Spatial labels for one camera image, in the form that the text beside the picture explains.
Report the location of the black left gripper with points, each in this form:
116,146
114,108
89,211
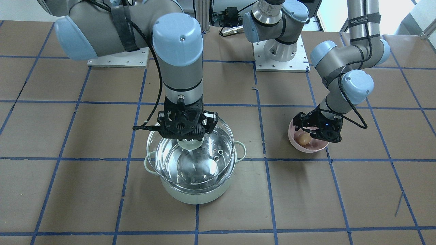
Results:
299,123

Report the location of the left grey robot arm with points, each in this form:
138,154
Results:
279,23

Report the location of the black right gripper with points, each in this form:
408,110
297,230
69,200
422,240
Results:
211,121

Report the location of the glass pot lid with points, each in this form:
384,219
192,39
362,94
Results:
192,164

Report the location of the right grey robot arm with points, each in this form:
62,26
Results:
88,29

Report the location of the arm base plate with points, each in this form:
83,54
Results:
135,59
272,56

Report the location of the brown cardboard table mat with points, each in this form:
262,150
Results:
72,168

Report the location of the brown egg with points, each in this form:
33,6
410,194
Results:
303,139

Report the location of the pale green steel pot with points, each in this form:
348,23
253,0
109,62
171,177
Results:
205,195

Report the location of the pink bowl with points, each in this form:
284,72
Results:
314,146

